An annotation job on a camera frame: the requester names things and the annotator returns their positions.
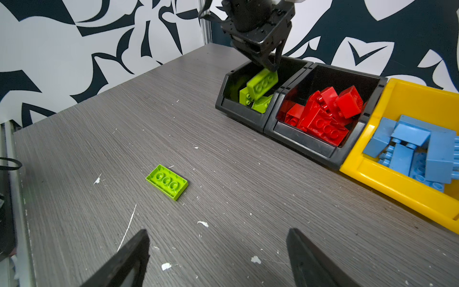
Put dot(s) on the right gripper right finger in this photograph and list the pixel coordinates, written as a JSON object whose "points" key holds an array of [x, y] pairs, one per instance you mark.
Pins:
{"points": [[311, 267]]}

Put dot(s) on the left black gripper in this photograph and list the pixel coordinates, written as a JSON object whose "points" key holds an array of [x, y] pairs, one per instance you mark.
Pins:
{"points": [[260, 29]]}

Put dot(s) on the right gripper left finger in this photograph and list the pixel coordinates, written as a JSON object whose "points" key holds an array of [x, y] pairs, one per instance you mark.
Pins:
{"points": [[127, 268]]}

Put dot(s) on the green lego plate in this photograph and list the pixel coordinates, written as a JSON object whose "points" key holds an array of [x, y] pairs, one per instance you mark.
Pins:
{"points": [[168, 182], [244, 97]]}

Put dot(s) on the blue lego long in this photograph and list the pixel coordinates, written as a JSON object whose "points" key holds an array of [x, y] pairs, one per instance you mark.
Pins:
{"points": [[404, 141]]}

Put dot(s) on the green lego brick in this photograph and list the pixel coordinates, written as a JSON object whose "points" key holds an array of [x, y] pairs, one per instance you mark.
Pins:
{"points": [[261, 105], [262, 83]]}

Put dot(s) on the red arch lego piece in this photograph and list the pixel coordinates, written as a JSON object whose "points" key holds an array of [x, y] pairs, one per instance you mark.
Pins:
{"points": [[317, 121]]}

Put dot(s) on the small red lego brick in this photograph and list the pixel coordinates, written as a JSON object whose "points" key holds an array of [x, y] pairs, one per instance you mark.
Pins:
{"points": [[349, 103]]}

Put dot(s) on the left black bin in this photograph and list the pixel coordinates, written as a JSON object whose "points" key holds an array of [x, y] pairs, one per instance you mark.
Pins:
{"points": [[228, 99]]}

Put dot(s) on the black bin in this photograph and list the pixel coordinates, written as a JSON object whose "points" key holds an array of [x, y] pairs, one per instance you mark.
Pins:
{"points": [[330, 82], [228, 99]]}

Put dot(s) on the middle black bin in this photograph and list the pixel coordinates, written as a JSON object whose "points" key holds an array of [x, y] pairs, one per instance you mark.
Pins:
{"points": [[330, 82]]}

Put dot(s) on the yellow bin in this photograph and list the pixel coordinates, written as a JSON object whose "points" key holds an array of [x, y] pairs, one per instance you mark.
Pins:
{"points": [[438, 107]]}

